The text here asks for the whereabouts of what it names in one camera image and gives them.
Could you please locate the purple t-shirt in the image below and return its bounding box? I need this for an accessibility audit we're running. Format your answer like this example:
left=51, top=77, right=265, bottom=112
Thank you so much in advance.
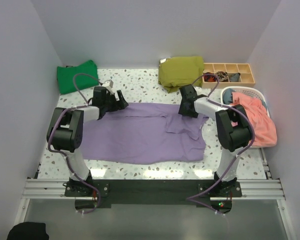
left=80, top=102, right=208, bottom=165

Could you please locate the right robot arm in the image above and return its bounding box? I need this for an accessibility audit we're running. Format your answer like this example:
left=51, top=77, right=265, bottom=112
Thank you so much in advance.
left=178, top=84, right=255, bottom=197

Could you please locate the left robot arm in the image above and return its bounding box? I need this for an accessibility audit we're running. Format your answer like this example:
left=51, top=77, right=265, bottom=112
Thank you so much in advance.
left=46, top=86, right=129, bottom=196

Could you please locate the folded olive green t-shirt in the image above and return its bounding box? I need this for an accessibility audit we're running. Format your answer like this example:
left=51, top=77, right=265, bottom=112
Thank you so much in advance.
left=158, top=56, right=205, bottom=93

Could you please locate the orange black cloth roll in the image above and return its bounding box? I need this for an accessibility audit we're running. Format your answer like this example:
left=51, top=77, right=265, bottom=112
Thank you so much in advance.
left=203, top=72, right=217, bottom=83

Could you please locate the patterned brown cloth roll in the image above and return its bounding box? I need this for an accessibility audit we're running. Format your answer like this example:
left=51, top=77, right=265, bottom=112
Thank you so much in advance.
left=215, top=71, right=229, bottom=82

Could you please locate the dark grey cloth roll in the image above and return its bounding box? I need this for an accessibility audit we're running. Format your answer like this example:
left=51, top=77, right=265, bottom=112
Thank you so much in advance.
left=228, top=72, right=241, bottom=83

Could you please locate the white laundry basket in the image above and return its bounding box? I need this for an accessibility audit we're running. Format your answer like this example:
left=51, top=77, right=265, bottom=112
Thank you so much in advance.
left=220, top=86, right=272, bottom=151

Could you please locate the wooden compartment box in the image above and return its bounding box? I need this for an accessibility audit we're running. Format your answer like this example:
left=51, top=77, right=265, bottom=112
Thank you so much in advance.
left=202, top=62, right=256, bottom=89

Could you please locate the pink t-shirt in basket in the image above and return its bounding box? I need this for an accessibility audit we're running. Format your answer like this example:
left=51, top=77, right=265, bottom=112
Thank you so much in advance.
left=231, top=91, right=278, bottom=149

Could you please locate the black cloth at corner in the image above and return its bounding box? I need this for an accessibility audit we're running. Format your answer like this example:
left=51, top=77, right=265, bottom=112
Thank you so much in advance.
left=7, top=222, right=50, bottom=240

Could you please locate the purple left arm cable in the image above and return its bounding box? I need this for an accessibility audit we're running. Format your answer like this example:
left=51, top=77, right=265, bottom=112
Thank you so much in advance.
left=46, top=73, right=103, bottom=215

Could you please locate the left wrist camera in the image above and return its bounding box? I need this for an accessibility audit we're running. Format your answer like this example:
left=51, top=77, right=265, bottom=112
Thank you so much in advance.
left=101, top=79, right=114, bottom=92

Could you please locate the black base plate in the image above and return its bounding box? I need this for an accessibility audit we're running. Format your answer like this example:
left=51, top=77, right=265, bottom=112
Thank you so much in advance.
left=63, top=178, right=243, bottom=213

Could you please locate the aluminium rail frame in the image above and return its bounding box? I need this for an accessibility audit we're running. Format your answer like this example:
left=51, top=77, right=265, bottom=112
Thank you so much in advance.
left=13, top=147, right=297, bottom=240

